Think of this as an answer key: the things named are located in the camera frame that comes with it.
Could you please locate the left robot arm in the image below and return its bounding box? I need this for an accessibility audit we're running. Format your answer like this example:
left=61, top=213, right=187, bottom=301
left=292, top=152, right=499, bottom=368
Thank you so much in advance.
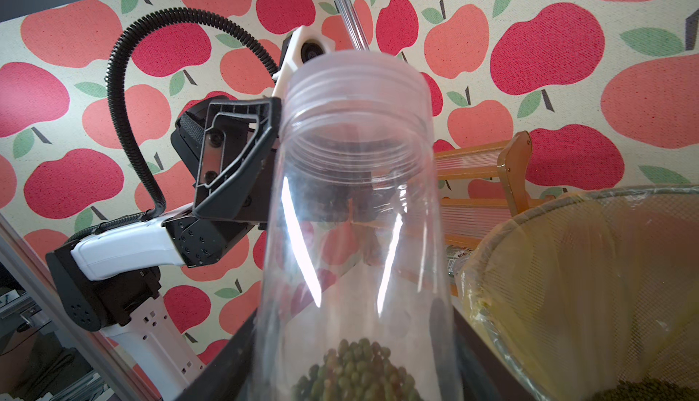
left=47, top=96, right=282, bottom=400

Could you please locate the yellow plastic bin liner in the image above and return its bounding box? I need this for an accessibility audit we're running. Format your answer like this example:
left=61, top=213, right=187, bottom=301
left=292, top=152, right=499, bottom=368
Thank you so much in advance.
left=452, top=184, right=699, bottom=401

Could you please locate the left aluminium corner post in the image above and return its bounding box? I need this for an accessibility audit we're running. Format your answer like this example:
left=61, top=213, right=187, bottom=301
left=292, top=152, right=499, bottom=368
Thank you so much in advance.
left=335, top=0, right=370, bottom=51

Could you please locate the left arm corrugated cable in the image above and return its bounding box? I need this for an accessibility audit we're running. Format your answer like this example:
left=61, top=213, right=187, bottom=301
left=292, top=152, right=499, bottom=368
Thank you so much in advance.
left=104, top=6, right=280, bottom=221

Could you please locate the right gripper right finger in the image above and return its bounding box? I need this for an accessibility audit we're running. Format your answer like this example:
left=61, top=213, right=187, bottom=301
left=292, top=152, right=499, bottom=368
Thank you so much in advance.
left=453, top=307, right=534, bottom=401

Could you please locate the short clear plastic jar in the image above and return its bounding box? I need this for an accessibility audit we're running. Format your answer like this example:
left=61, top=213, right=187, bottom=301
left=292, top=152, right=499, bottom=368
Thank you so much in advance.
left=249, top=51, right=462, bottom=400

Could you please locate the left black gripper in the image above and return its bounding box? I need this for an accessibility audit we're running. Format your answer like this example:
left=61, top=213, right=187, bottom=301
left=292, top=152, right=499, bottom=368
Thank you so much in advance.
left=170, top=94, right=285, bottom=225

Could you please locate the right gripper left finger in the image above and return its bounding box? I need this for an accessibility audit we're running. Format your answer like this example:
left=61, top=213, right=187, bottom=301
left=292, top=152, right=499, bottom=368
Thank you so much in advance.
left=177, top=311, right=257, bottom=401

